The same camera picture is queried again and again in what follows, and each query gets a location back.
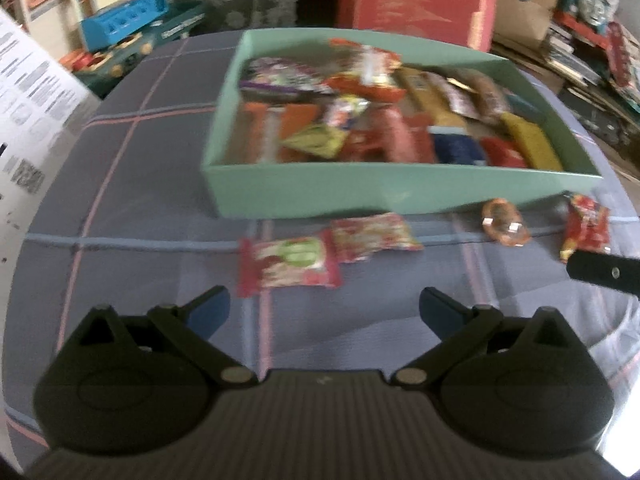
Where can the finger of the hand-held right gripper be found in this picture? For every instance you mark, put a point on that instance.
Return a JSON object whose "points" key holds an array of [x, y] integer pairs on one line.
{"points": [[605, 272]]}

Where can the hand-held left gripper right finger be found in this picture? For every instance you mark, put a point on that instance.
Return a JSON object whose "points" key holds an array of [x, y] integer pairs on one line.
{"points": [[440, 312]]}

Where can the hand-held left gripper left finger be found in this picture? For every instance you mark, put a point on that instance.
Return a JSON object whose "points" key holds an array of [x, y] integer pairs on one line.
{"points": [[210, 310]]}

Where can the red rainbow candy packet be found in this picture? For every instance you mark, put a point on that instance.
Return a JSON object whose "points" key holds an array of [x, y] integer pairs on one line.
{"points": [[585, 227]]}

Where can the pink green candy packet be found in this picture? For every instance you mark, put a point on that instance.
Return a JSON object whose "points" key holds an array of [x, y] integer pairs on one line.
{"points": [[287, 262]]}

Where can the red floral candy packet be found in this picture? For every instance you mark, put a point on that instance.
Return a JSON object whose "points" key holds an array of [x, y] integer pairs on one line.
{"points": [[375, 235]]}

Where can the green cardboard box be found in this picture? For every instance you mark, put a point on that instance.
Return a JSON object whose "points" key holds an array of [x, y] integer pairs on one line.
{"points": [[350, 190]]}

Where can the small red snack packet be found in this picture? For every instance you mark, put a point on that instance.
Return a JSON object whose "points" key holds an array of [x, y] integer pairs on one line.
{"points": [[505, 152]]}

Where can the dark blue snack packet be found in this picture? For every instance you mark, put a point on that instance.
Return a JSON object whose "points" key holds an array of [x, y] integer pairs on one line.
{"points": [[457, 147]]}

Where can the large orange snack packet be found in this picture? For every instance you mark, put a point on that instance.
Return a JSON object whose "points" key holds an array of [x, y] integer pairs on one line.
{"points": [[395, 135]]}

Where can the yellow green snack packet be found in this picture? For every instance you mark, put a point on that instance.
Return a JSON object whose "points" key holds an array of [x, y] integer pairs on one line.
{"points": [[315, 142]]}

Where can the brown snack packet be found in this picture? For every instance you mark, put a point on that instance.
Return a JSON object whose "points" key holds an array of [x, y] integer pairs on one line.
{"points": [[487, 95]]}

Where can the white pink patterned packet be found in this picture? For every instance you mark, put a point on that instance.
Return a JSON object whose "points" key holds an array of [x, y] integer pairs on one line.
{"points": [[452, 97]]}

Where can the small colourful candy packet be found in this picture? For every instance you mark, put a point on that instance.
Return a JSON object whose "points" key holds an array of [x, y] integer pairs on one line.
{"points": [[345, 110]]}

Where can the plaid grey tablecloth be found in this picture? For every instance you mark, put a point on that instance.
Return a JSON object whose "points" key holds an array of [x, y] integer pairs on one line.
{"points": [[150, 210]]}

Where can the orange wafer packet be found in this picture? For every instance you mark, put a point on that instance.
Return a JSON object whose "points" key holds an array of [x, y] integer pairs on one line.
{"points": [[272, 130]]}

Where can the stack of books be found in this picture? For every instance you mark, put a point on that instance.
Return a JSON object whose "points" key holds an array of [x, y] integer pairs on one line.
{"points": [[575, 60]]}

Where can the yellow bar packet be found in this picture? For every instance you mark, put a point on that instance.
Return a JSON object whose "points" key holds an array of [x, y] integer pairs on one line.
{"points": [[422, 95]]}

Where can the red printed carton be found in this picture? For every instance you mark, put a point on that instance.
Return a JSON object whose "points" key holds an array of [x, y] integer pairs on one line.
{"points": [[625, 55]]}

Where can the purple candy packet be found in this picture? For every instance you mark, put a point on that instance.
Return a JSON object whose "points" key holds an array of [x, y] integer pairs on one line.
{"points": [[275, 77]]}

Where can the orange clear candy bag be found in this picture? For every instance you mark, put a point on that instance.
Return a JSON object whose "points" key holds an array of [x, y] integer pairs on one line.
{"points": [[370, 67]]}

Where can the white printed paper sheet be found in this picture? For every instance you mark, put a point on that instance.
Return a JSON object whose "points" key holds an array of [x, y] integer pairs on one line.
{"points": [[30, 100]]}

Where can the brown cardboard box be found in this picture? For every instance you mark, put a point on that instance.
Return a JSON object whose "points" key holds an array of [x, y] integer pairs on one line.
{"points": [[530, 0]]}

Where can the red cardboard box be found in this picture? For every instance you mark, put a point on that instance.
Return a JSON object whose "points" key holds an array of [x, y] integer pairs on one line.
{"points": [[415, 0]]}

